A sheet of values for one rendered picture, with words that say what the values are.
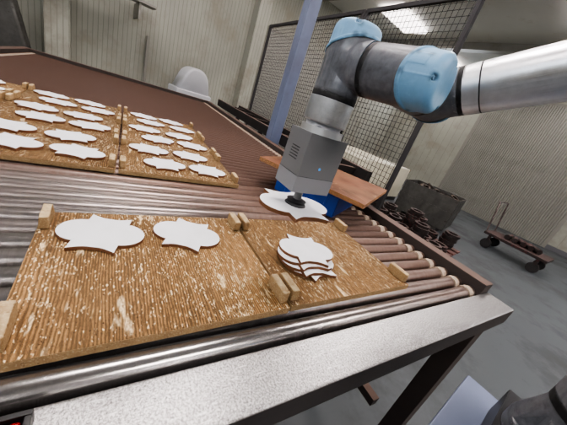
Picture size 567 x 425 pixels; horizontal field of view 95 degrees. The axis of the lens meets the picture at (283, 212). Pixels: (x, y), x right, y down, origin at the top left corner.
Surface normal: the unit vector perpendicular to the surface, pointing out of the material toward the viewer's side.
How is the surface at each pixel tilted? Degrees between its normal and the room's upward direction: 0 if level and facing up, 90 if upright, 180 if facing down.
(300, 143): 90
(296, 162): 90
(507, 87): 112
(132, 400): 0
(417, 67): 79
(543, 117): 90
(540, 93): 133
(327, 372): 0
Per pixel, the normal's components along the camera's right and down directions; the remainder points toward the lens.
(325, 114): -0.23, 0.32
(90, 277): 0.30, -0.88
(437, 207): -0.66, 0.08
